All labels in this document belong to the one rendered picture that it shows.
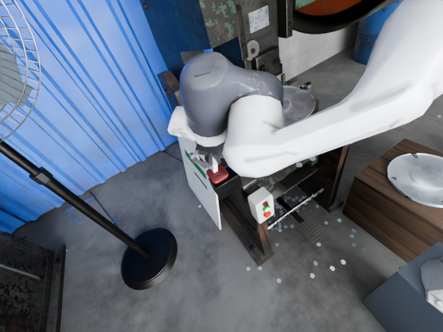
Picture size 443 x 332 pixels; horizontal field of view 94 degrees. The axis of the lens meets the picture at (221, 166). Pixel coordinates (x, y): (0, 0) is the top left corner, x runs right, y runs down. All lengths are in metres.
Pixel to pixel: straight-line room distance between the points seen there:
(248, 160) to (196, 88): 0.13
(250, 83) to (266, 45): 0.47
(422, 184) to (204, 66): 1.07
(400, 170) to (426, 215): 0.22
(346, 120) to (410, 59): 0.07
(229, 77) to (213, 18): 0.33
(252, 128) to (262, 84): 0.08
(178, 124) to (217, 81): 0.17
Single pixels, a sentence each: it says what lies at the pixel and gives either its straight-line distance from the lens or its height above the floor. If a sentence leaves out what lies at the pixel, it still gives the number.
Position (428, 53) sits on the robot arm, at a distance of 0.29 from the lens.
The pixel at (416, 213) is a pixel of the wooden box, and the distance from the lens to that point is 1.14.
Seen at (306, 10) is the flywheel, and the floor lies 0.99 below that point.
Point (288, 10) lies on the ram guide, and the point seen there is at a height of 1.06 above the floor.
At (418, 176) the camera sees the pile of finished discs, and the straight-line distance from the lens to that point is 1.24.
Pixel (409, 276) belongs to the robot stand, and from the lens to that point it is 0.89.
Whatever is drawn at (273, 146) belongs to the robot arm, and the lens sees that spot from 0.28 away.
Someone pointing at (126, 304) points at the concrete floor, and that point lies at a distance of 1.52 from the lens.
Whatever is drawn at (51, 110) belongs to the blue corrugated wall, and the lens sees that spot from 1.95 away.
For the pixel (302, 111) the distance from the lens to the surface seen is 0.80.
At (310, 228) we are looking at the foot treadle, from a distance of 1.23.
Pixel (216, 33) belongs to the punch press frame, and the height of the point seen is 1.09.
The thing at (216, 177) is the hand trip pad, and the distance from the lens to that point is 0.67.
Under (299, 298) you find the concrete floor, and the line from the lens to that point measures 1.26.
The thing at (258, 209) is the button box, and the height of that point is 0.60.
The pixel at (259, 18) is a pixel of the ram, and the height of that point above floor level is 1.07.
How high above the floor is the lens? 1.23
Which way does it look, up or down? 45 degrees down
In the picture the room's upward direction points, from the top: 20 degrees counter-clockwise
